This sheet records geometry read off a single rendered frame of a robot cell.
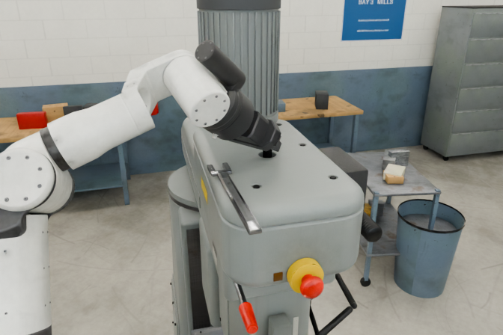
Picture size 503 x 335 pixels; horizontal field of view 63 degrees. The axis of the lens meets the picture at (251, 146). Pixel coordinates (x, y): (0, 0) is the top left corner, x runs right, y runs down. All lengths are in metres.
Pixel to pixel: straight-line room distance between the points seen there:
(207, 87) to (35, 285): 0.33
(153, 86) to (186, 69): 0.07
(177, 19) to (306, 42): 1.63
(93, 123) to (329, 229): 0.40
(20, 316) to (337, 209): 0.46
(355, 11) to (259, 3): 4.71
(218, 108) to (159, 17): 4.39
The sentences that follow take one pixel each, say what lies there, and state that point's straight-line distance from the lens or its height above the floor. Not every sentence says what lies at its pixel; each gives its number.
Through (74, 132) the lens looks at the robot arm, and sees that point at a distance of 0.59.
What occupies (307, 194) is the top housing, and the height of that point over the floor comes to 1.89.
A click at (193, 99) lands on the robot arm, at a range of 0.57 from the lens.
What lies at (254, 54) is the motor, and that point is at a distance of 0.95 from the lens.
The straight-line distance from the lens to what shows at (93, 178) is 4.90.
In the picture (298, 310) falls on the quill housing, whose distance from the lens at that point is 0.98.
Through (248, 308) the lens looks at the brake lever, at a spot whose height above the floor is 1.71.
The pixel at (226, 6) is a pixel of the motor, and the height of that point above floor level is 2.18.
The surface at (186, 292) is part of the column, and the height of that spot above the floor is 1.25.
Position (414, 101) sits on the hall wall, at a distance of 6.36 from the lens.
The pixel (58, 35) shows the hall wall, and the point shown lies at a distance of 5.05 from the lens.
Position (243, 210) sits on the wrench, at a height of 1.90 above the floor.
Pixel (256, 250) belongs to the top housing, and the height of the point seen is 1.82.
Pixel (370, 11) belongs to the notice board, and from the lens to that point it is 5.73.
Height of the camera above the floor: 2.21
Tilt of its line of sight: 21 degrees down
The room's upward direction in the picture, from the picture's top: straight up
